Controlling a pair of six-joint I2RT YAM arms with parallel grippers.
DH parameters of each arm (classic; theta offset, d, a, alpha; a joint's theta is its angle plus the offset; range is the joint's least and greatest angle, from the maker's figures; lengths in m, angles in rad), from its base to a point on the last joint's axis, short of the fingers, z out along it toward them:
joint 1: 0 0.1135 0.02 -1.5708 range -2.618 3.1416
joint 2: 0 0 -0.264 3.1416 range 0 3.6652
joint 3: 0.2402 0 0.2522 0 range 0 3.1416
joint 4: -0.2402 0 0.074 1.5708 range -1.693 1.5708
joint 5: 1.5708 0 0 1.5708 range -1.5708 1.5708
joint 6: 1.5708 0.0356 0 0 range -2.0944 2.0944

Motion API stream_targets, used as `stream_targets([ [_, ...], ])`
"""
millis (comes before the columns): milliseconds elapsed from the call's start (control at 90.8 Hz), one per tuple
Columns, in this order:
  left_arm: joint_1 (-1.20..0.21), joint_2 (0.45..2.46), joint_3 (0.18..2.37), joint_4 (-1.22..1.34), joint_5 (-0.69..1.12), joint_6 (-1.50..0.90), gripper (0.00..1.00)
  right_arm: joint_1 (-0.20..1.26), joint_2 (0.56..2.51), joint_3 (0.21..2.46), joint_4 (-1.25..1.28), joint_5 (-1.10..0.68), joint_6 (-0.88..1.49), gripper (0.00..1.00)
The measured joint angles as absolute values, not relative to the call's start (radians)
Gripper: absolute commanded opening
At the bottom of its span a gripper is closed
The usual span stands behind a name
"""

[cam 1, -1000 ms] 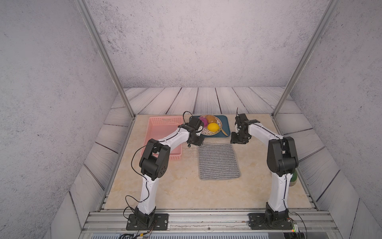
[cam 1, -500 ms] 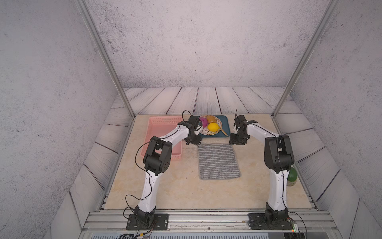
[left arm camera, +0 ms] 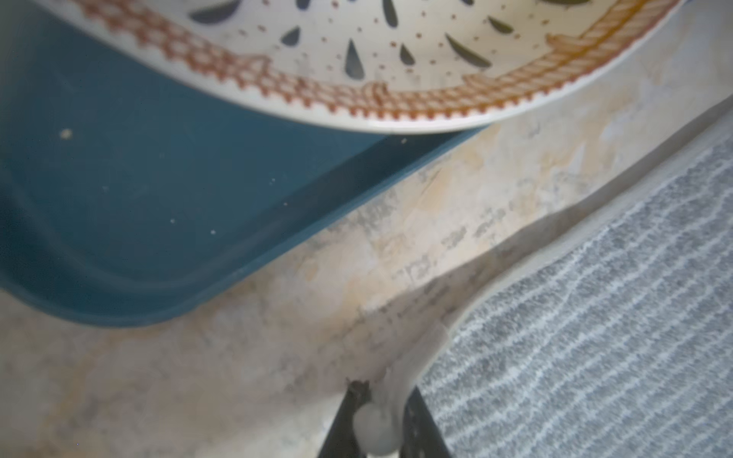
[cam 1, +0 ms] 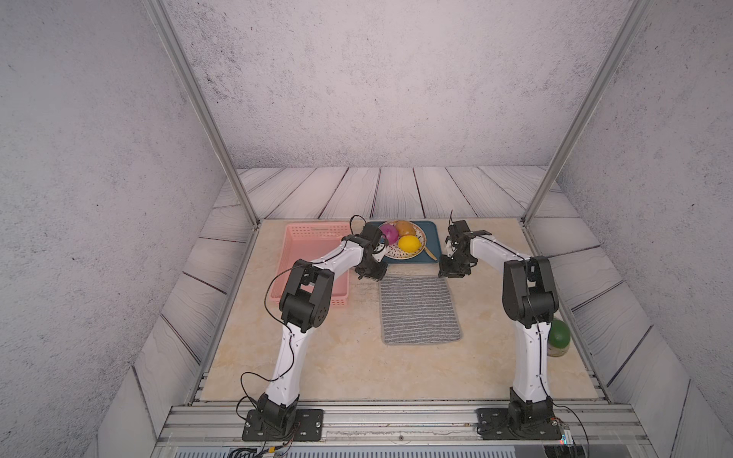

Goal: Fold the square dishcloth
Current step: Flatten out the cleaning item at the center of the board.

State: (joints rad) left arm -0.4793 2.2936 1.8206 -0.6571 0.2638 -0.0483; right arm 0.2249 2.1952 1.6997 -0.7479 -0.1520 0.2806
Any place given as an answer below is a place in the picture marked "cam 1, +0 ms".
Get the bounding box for grey striped dishcloth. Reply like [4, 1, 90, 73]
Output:
[379, 276, 463, 345]

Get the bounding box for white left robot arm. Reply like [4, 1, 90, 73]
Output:
[255, 223, 387, 437]

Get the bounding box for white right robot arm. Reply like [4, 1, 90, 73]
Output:
[439, 221, 562, 440]

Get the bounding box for purple onion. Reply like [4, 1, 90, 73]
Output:
[380, 223, 400, 246]

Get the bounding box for speckled white plate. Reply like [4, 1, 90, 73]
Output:
[380, 219, 427, 261]

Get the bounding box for wooden spoon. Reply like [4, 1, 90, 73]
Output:
[423, 244, 438, 263]

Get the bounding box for brown potato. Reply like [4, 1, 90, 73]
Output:
[393, 221, 417, 238]

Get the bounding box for yellow lemon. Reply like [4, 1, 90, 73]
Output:
[397, 236, 423, 254]

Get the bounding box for teal rectangular tray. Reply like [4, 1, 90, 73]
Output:
[384, 221, 442, 264]

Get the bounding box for pink perforated plastic basket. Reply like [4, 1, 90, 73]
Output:
[270, 221, 352, 307]

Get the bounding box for green lime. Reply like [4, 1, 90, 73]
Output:
[548, 319, 572, 347]

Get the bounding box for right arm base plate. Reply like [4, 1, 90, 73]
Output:
[475, 408, 563, 441]

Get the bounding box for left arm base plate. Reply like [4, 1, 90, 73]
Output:
[242, 408, 325, 443]

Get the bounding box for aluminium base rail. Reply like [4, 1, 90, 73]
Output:
[152, 400, 657, 457]

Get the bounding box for aluminium right frame post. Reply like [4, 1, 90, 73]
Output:
[520, 0, 653, 227]

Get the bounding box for aluminium frame post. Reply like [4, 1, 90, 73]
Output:
[145, 0, 261, 227]
[520, 0, 653, 227]

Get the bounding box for aluminium left frame post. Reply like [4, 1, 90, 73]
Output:
[145, 0, 261, 227]

